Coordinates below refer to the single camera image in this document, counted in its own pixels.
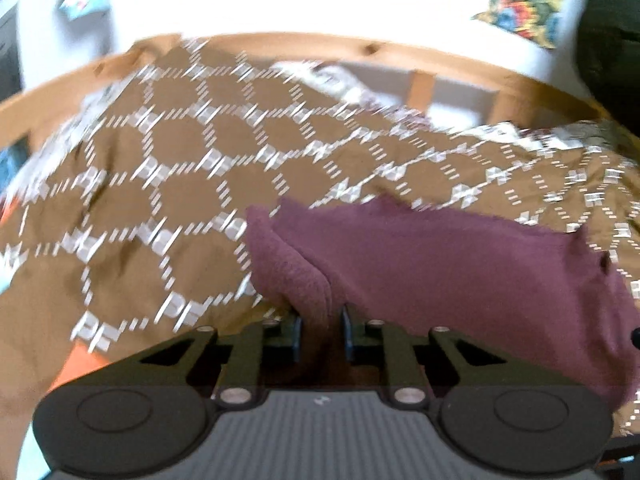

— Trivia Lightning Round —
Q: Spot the wooden bed frame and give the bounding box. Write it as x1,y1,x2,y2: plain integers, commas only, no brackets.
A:
0,32,621,156

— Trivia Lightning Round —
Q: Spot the dark window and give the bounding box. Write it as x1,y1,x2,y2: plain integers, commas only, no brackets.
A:
0,0,24,97

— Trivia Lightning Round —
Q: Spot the maroon towel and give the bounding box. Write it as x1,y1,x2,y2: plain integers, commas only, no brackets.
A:
245,195,640,411

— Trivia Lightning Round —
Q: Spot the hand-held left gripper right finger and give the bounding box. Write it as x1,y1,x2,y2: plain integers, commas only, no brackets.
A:
341,305,512,408

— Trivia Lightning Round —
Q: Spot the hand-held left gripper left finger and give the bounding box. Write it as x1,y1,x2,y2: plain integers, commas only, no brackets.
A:
131,312,306,408

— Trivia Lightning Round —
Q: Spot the colourful floral cloth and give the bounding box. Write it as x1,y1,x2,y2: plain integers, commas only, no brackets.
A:
471,0,568,50

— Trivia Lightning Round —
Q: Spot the brown patchwork patterned blanket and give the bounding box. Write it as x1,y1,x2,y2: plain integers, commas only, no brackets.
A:
0,37,640,480

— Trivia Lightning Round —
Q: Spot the black puffer jacket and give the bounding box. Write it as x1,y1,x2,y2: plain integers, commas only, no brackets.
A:
576,0,640,138

